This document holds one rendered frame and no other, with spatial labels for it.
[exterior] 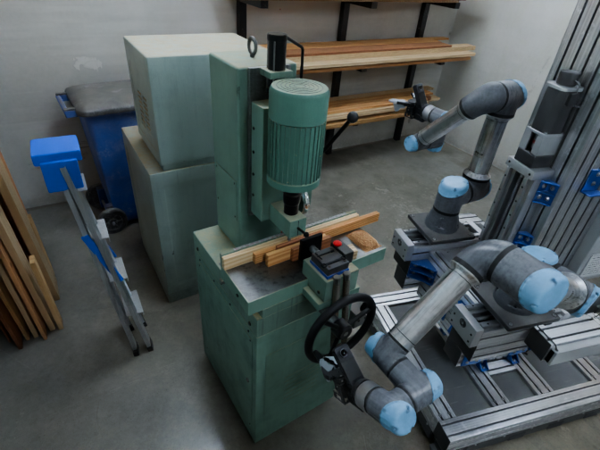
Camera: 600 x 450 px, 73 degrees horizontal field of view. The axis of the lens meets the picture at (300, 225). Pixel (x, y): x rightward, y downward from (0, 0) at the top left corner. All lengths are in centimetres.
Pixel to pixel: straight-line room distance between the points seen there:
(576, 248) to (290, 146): 127
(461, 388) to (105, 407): 166
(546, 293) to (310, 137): 72
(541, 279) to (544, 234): 67
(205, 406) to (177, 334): 48
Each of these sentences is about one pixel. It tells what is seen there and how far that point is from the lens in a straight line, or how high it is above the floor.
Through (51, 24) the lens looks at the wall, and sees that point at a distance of 333.
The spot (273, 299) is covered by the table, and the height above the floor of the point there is 87.
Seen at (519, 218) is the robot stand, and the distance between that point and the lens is 172.
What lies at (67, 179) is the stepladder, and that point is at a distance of 174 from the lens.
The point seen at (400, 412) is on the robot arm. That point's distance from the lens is 105.
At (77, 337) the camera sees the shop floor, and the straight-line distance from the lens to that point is 258.
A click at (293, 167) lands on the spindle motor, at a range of 123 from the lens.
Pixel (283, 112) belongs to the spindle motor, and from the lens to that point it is 117.
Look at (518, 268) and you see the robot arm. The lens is 113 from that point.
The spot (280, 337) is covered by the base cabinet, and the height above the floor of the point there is 65.
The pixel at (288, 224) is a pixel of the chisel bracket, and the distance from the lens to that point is 137.
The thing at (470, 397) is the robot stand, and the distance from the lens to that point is 214.
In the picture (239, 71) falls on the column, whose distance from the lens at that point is 133.
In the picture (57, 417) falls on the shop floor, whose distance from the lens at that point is 231.
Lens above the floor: 184
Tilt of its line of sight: 35 degrees down
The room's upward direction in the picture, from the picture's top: 5 degrees clockwise
